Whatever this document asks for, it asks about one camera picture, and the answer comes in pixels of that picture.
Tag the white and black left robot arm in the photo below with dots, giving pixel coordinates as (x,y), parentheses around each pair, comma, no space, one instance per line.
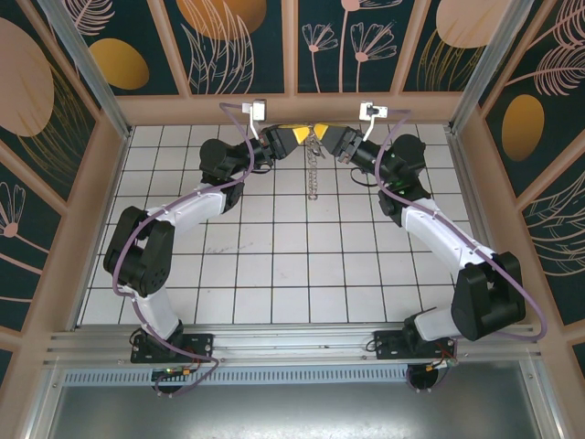
(192,208)

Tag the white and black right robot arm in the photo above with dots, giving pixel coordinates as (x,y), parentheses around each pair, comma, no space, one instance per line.
(439,228)

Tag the small controller board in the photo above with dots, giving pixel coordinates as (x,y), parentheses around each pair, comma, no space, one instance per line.
(441,364)
(176,372)

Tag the galvanised metal sheet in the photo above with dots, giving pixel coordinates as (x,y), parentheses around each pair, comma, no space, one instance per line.
(292,411)

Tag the aluminium corner post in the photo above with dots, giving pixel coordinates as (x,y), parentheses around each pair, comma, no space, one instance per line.
(90,78)
(490,68)

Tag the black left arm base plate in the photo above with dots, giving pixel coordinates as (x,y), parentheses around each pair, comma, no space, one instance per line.
(201,347)

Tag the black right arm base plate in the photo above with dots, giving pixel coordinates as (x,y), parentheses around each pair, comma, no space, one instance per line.
(388,347)

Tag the aluminium mounting rail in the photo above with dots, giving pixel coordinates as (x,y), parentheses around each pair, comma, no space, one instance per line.
(292,343)

